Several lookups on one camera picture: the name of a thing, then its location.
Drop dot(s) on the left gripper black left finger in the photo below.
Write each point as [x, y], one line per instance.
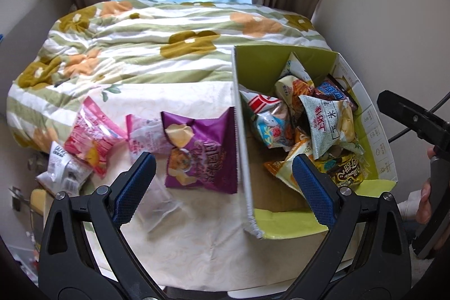
[84, 255]

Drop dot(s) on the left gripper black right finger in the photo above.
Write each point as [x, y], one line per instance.
[364, 254]

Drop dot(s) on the white black barcode snack bag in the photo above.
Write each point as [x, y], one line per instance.
[64, 172]

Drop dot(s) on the gold yellow snack bag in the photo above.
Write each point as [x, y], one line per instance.
[345, 170]

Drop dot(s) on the red pink snack bag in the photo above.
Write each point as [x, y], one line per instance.
[93, 136]

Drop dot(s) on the pink white snack bag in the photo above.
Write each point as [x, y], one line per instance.
[146, 135]

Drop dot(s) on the white yellow chip bag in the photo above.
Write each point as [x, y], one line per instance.
[293, 82]

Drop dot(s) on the purple chip bag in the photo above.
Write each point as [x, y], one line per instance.
[204, 152]

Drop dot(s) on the person's right hand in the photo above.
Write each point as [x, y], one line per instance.
[424, 213]

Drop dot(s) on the green cardboard snack box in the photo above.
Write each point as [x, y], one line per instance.
[273, 210]

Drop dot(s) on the cartoon blue snack bag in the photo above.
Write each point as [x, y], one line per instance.
[274, 127]

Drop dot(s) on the red white snack bag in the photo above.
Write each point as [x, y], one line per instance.
[256, 102]

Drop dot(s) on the floral green striped quilt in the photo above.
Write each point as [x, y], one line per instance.
[107, 45]

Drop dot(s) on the grey headboard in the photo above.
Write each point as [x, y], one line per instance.
[23, 42]

